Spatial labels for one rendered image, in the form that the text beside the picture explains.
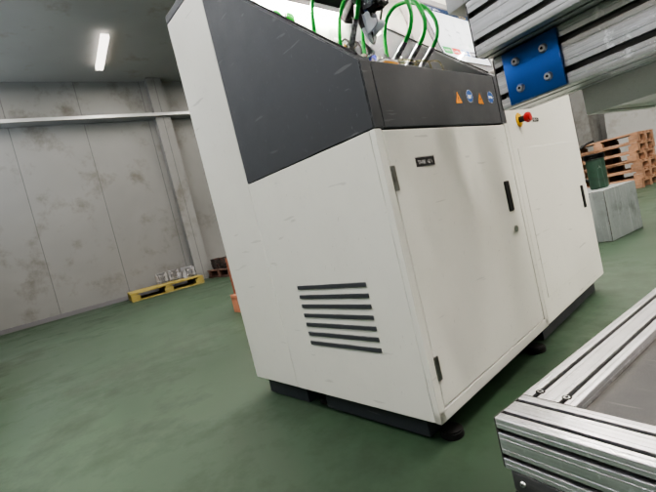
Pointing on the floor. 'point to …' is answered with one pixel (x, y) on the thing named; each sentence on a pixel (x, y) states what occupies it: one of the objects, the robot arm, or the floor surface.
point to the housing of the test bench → (231, 197)
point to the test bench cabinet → (359, 289)
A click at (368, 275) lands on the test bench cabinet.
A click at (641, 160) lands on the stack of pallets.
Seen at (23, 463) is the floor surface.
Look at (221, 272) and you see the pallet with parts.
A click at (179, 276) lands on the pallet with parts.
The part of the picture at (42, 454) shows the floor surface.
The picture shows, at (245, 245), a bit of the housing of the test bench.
